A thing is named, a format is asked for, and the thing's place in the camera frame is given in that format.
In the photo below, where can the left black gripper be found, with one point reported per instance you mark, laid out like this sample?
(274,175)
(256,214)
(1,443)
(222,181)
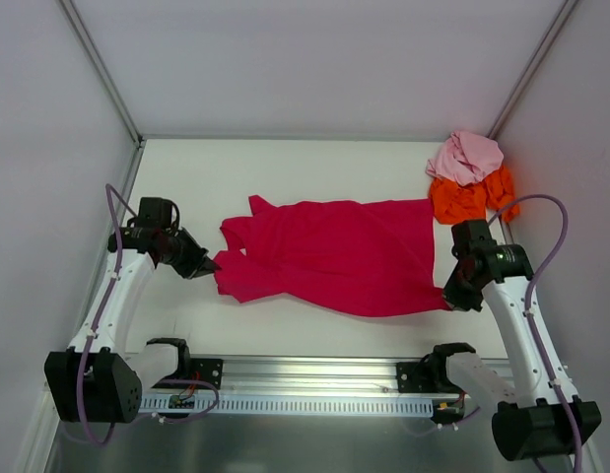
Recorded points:
(187,253)

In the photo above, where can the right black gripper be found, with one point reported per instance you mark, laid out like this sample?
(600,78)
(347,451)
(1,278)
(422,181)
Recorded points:
(463,287)

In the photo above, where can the magenta t shirt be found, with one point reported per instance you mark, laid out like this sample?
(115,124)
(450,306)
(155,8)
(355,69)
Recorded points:
(365,259)

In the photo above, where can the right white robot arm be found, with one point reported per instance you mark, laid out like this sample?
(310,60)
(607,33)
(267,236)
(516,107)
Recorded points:
(539,413)

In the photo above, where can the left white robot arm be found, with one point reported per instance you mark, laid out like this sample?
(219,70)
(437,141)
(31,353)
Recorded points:
(93,379)

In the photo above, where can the orange t shirt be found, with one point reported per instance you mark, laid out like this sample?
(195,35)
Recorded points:
(454,203)

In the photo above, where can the pink t shirt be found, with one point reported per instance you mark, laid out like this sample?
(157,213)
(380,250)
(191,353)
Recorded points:
(465,158)

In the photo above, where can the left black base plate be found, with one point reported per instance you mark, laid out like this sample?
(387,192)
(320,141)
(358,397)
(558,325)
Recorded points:
(201,371)

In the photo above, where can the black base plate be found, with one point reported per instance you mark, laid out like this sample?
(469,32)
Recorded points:
(424,377)
(201,371)

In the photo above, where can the aluminium mounting rail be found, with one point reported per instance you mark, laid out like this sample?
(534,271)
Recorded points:
(369,376)

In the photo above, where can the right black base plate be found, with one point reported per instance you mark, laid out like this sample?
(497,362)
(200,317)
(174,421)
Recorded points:
(424,377)

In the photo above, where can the white slotted cable duct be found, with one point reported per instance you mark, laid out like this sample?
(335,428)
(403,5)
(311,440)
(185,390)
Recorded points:
(395,406)

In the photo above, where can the left aluminium frame post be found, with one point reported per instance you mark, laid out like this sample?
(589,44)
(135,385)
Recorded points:
(80,30)

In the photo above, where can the aluminium frame post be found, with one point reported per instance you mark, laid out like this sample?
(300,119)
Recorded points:
(80,30)
(534,63)

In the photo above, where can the right aluminium frame post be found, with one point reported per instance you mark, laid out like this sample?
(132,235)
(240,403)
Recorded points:
(534,63)

